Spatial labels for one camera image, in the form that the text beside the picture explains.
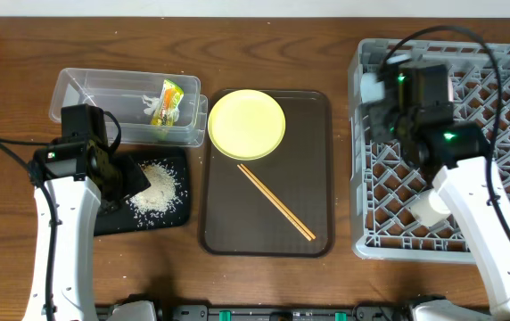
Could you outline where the green yellow snack wrapper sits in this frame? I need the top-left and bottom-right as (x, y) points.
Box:
(150, 79), (184, 127)

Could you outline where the light blue bowl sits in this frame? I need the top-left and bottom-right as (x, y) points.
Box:
(360, 73), (385, 103)

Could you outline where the cream white cup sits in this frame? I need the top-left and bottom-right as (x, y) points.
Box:
(409, 189), (451, 227)

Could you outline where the crumpled white tissue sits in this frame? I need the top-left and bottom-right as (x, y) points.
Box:
(142, 95), (161, 116)

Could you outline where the yellow plate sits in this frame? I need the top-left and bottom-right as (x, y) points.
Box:
(208, 89), (286, 161)

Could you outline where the clear plastic bin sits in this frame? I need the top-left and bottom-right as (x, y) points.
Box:
(49, 68), (208, 147)

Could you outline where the pile of white rice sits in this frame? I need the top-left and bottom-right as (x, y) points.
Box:
(127, 162), (188, 225)

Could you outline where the wooden chopstick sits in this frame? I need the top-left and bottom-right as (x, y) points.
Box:
(236, 163), (313, 243)
(240, 162), (317, 240)

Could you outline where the grey plastic dishwasher rack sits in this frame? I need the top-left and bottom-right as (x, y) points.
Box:
(348, 38), (510, 264)

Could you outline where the brown plastic serving tray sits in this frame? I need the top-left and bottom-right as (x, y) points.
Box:
(199, 90), (334, 258)

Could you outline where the black plastic tray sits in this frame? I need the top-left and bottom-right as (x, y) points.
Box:
(95, 148), (191, 236)

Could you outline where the black rail with green clips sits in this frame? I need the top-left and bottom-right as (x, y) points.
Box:
(96, 291), (497, 321)

